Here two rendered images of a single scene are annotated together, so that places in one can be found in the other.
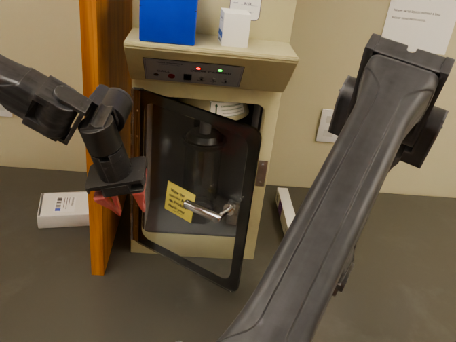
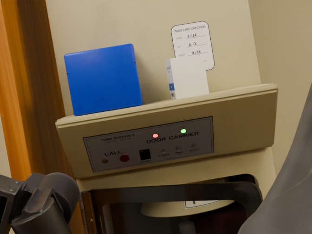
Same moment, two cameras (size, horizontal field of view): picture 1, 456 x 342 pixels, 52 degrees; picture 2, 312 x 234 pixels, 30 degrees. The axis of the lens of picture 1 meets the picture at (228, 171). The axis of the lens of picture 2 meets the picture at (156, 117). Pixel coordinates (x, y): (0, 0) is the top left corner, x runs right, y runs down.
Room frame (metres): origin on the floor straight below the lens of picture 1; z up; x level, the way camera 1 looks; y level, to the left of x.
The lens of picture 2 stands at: (0.02, 0.00, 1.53)
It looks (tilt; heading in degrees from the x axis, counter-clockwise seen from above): 3 degrees down; 5
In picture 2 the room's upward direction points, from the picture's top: 9 degrees counter-clockwise
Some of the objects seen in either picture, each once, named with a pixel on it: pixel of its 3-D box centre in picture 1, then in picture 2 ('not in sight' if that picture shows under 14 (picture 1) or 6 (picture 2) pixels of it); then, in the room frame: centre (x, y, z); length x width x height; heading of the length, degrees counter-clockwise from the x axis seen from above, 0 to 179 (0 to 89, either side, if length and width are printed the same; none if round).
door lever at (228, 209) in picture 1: (207, 207); not in sight; (0.79, 0.03, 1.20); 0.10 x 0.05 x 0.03; 61
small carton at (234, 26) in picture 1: (234, 27); (186, 76); (0.90, 0.02, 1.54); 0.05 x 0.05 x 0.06; 11
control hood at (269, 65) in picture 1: (210, 67); (170, 133); (0.90, 0.06, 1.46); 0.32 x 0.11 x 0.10; 96
